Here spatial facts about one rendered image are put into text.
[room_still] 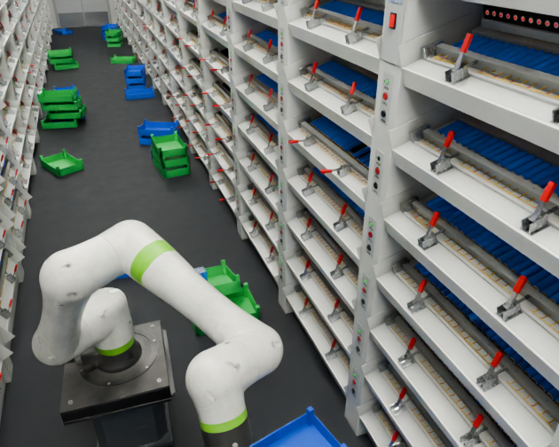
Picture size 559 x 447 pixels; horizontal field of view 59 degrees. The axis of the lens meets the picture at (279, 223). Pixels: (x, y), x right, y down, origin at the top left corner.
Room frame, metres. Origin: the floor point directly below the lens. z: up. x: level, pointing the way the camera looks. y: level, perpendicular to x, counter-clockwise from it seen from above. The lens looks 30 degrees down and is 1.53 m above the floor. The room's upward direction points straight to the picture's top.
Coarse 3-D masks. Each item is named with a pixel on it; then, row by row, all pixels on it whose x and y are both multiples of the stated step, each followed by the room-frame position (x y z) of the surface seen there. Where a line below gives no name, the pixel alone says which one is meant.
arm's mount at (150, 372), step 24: (144, 336) 1.28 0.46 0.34; (144, 360) 1.16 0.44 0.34; (72, 384) 1.07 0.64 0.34; (96, 384) 1.07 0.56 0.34; (120, 384) 1.07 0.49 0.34; (144, 384) 1.06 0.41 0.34; (168, 384) 1.06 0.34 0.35; (72, 408) 0.98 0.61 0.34; (96, 408) 0.99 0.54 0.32; (120, 408) 1.01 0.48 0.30
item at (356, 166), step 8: (304, 128) 1.76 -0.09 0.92; (312, 128) 1.72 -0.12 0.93; (320, 136) 1.64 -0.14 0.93; (320, 144) 1.61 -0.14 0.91; (328, 144) 1.57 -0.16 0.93; (336, 152) 1.50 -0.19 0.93; (344, 152) 1.49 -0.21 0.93; (344, 160) 1.46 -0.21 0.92; (352, 160) 1.43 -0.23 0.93; (352, 168) 1.41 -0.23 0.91; (360, 168) 1.37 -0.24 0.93; (360, 176) 1.34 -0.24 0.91
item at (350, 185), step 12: (312, 108) 1.83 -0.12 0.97; (288, 120) 1.79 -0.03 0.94; (300, 120) 1.81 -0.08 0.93; (312, 120) 1.83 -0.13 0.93; (288, 132) 1.79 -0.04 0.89; (300, 132) 1.76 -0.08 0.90; (300, 144) 1.67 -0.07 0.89; (312, 156) 1.57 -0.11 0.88; (324, 156) 1.54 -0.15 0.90; (324, 168) 1.49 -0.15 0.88; (336, 168) 1.45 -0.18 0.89; (336, 180) 1.41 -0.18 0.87; (348, 180) 1.36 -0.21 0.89; (348, 192) 1.34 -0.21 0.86; (360, 192) 1.28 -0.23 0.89; (360, 204) 1.27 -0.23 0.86
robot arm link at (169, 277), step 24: (168, 264) 0.93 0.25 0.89; (168, 288) 0.88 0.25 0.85; (192, 288) 0.87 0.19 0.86; (216, 288) 0.91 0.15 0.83; (192, 312) 0.83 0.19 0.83; (216, 312) 0.82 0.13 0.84; (240, 312) 0.82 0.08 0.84; (216, 336) 0.78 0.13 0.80; (240, 336) 0.75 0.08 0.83; (264, 336) 0.76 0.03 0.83; (264, 360) 0.71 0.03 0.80
